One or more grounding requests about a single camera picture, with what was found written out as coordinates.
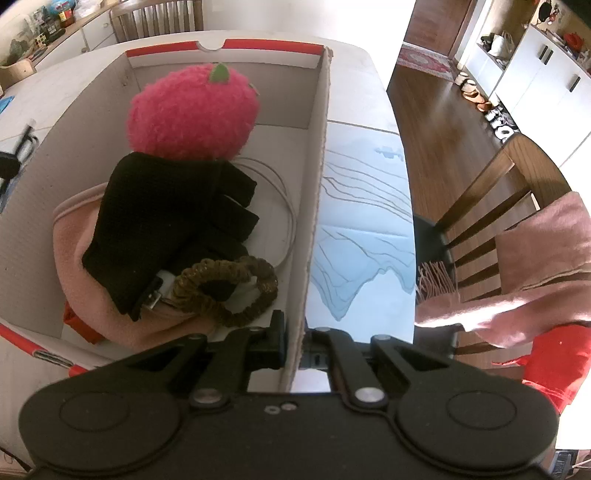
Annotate white plastic bag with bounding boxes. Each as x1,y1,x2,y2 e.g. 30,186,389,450
74,0,109,19

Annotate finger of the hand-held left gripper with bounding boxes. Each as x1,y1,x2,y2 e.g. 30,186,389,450
0,119,38,214

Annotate white USB cable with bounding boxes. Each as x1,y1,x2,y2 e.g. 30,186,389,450
148,157,298,310

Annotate wooden desktop rack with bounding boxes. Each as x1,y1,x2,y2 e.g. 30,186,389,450
0,60,38,90

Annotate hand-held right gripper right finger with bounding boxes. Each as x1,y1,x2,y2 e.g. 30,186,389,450
305,327,468,403

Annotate brown hair scrunchie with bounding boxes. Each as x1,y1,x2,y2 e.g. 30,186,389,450
172,255,279,328

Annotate row of shoes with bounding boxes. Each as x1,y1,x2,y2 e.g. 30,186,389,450
455,71,520,141

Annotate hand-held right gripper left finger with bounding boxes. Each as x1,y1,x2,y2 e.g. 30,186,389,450
104,310,288,403

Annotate pink fringed scarf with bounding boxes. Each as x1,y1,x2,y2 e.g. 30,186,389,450
414,191,591,349

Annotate white wall cabinet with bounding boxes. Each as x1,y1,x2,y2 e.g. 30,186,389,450
462,0,591,171

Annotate black knit glove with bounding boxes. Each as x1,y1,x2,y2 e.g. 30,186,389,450
82,152,260,322

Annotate red garment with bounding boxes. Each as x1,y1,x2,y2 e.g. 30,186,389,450
492,323,591,414

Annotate white tote bag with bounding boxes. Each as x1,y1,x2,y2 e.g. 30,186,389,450
487,31,514,58

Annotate wooden slat-back chair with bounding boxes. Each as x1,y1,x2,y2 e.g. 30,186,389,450
413,134,573,356
110,0,205,40

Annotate red cardboard box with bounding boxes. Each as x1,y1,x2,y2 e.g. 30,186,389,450
0,39,334,393

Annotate wooden sideboard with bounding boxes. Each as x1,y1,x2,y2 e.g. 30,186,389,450
0,7,125,90

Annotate shelf knickknacks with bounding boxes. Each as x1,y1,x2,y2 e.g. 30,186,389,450
536,0,591,63

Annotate clear plastic bag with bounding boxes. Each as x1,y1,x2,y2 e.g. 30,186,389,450
0,14,38,65

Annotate pink plush strawberry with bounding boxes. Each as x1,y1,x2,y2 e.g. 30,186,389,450
127,62,262,161

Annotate patterned red rug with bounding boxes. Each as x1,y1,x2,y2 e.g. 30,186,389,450
398,42,455,83

